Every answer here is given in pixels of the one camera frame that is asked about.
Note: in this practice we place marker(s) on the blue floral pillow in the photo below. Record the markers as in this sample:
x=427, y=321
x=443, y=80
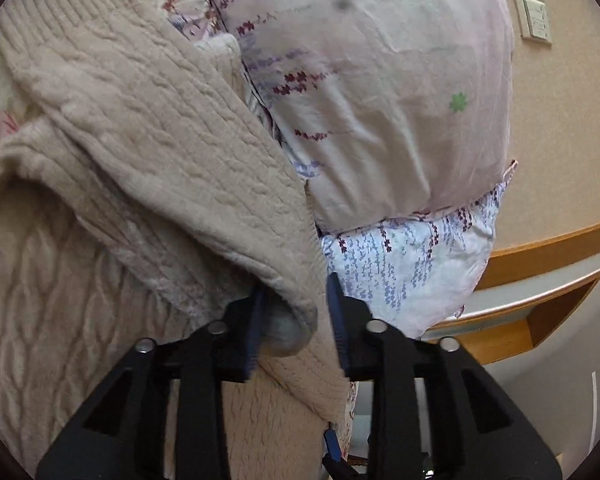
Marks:
x=410, y=270

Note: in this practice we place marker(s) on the white wall switch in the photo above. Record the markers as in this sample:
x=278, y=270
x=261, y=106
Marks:
x=534, y=19

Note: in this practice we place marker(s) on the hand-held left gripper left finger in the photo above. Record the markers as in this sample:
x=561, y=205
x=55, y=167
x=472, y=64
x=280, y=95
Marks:
x=255, y=332

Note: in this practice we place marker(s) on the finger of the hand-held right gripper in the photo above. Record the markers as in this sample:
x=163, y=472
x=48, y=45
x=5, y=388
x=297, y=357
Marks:
x=331, y=442

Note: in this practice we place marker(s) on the pink floral pillow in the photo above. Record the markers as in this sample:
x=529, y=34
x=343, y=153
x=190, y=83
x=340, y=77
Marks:
x=380, y=85

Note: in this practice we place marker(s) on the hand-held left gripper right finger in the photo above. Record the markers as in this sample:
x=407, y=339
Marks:
x=335, y=320

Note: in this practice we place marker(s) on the wooden bedside shelf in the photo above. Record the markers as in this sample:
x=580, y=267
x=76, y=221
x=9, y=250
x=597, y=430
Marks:
x=505, y=335

